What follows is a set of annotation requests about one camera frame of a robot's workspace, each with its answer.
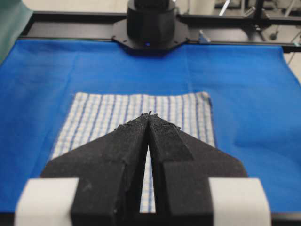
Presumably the black table frame rail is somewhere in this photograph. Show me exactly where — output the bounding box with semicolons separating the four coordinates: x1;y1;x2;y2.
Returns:
20;11;301;51

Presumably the black metal stand background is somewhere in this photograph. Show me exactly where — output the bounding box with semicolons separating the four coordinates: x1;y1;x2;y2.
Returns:
214;0;301;40

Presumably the green curtain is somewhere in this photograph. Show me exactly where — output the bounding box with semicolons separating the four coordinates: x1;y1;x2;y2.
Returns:
0;0;33;63

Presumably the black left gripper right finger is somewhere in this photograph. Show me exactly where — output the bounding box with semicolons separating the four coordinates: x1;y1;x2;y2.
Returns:
146;113;271;226

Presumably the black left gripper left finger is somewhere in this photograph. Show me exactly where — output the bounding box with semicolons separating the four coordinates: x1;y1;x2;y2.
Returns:
14;113;151;226

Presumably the blue striped white towel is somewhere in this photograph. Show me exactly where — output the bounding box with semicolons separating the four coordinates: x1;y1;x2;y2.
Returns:
50;91;216;214

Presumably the blue table cloth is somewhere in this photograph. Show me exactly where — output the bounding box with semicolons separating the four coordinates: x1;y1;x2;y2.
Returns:
0;40;301;212

